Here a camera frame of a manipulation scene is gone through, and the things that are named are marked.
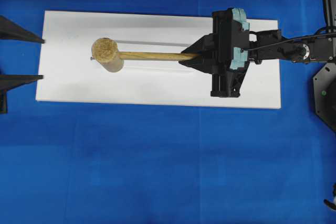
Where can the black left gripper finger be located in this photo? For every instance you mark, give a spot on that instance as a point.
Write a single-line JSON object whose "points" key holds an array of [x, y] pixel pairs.
{"points": [[12, 31], [11, 81]]}

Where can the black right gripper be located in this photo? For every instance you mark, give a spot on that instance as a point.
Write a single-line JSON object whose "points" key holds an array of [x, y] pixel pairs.
{"points": [[226, 83]]}

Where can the wooden mallet hammer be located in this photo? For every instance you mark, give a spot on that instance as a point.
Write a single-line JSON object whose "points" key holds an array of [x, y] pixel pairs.
{"points": [[105, 51]]}

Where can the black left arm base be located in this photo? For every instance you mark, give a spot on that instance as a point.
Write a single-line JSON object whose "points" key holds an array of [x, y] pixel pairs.
{"points": [[3, 102]]}

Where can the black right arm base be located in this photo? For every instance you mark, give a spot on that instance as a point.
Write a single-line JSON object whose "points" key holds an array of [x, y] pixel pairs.
{"points": [[324, 94]]}

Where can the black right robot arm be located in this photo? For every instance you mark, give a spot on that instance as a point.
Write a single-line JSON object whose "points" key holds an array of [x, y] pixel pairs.
{"points": [[270, 45]]}

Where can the large white base board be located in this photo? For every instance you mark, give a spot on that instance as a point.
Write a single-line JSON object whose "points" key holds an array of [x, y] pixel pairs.
{"points": [[70, 75]]}

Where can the small white raised block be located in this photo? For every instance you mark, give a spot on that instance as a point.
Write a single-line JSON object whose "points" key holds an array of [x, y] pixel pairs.
{"points": [[147, 64]]}

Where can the black white clamp object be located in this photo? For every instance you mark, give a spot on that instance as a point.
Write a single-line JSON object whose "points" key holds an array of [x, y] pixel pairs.
{"points": [[331, 204]]}

